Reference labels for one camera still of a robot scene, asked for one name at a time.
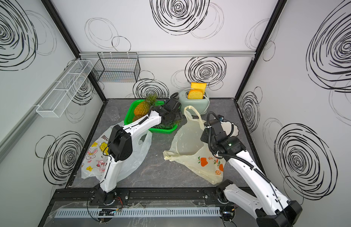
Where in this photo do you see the mint green toaster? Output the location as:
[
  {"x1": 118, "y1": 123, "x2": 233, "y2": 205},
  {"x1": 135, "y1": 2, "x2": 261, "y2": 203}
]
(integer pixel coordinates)
[{"x1": 178, "y1": 89, "x2": 210, "y2": 115}]

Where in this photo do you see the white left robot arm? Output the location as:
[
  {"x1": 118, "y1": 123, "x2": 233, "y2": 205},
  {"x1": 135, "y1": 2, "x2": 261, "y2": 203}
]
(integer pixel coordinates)
[{"x1": 99, "y1": 98, "x2": 182, "y2": 196}]

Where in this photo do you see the white scalloped plate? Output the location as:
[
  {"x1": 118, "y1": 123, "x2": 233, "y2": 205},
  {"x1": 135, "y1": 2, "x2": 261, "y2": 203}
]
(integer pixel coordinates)
[{"x1": 221, "y1": 121, "x2": 239, "y2": 137}]

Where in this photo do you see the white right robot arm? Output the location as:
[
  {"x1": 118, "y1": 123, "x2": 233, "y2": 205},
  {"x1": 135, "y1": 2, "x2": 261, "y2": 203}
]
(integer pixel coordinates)
[{"x1": 201, "y1": 111, "x2": 302, "y2": 227}]

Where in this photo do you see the white mesh wall shelf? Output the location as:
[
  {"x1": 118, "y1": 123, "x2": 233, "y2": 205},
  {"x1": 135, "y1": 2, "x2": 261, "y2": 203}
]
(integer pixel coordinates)
[{"x1": 36, "y1": 60, "x2": 93, "y2": 118}]

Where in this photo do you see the green plastic basket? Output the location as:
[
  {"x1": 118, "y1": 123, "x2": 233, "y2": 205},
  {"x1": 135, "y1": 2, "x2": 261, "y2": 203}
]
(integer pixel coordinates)
[{"x1": 124, "y1": 99, "x2": 178, "y2": 134}]

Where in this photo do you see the yellow ripe pineapple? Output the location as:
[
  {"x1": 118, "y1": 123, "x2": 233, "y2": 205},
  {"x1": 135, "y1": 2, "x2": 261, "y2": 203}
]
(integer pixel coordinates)
[{"x1": 134, "y1": 93, "x2": 158, "y2": 116}]

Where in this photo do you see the back toast slice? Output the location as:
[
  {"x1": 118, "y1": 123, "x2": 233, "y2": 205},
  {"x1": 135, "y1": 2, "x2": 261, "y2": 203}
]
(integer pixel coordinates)
[{"x1": 191, "y1": 82, "x2": 207, "y2": 94}]

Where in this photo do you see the black wire wall basket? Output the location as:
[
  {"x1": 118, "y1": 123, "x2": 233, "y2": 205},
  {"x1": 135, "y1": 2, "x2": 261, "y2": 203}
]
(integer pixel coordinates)
[{"x1": 92, "y1": 52, "x2": 140, "y2": 83}]

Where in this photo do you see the yellowish fruit print plastic bag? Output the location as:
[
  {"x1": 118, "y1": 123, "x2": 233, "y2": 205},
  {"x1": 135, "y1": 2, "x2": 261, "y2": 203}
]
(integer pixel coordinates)
[{"x1": 163, "y1": 106, "x2": 226, "y2": 185}]

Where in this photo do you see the green pineapple middle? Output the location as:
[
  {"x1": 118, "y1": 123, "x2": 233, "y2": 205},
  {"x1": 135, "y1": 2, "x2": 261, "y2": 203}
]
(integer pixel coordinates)
[{"x1": 153, "y1": 119, "x2": 182, "y2": 130}]

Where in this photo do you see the toast slice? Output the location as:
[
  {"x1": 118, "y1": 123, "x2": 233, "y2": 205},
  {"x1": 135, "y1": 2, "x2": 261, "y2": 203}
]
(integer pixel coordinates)
[
  {"x1": 187, "y1": 89, "x2": 204, "y2": 100},
  {"x1": 191, "y1": 82, "x2": 207, "y2": 94}
]

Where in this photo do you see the front toast slice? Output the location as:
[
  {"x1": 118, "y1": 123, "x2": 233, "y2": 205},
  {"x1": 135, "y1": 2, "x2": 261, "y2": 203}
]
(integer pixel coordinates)
[{"x1": 187, "y1": 89, "x2": 204, "y2": 100}]

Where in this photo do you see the clear plastic cup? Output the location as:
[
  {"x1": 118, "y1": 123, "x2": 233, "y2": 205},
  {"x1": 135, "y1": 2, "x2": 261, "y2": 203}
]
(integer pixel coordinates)
[{"x1": 106, "y1": 107, "x2": 120, "y2": 122}]

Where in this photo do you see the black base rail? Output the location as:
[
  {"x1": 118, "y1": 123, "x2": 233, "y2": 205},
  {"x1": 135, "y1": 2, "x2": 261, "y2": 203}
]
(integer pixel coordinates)
[{"x1": 50, "y1": 187, "x2": 226, "y2": 206}]

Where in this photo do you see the grey slotted cable duct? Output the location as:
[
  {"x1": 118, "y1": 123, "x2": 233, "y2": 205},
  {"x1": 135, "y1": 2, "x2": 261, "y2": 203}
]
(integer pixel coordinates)
[{"x1": 54, "y1": 207, "x2": 221, "y2": 219}]

